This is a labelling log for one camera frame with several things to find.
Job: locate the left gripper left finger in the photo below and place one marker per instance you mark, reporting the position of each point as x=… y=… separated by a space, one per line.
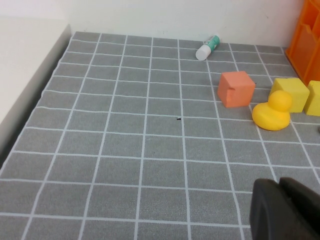
x=270 y=215

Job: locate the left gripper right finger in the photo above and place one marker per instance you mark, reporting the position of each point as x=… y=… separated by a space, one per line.
x=307 y=202

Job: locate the orange plastic cutlery crate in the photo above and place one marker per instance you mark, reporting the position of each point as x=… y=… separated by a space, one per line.
x=302 y=50

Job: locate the yellow rubber duck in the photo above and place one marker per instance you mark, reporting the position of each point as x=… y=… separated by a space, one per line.
x=270 y=117

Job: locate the yellow foam cube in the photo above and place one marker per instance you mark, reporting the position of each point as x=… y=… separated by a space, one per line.
x=297 y=90
x=313 y=100

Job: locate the salmon orange foam cube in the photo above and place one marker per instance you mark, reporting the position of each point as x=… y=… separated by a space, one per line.
x=237 y=87

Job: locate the grey grid-pattern table mat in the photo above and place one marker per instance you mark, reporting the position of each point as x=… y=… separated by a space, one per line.
x=137 y=150

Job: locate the white green glue stick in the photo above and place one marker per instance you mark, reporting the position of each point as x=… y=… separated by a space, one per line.
x=205 y=50

